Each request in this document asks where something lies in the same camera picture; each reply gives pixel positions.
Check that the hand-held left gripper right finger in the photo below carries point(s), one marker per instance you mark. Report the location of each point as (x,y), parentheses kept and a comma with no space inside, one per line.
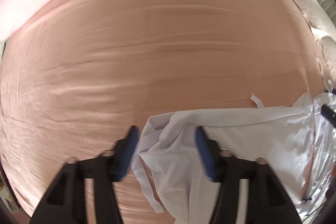
(204,155)

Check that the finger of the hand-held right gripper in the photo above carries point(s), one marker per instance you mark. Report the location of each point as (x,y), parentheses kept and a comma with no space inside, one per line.
(330,113)

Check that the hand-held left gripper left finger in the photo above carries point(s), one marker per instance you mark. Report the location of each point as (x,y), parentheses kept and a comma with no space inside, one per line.
(128,153)

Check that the shiny white satin garment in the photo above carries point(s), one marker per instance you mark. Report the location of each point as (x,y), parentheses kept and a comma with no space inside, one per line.
(321,150)

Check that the pink round bed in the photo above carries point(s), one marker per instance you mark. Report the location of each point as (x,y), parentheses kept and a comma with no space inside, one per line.
(131,56)

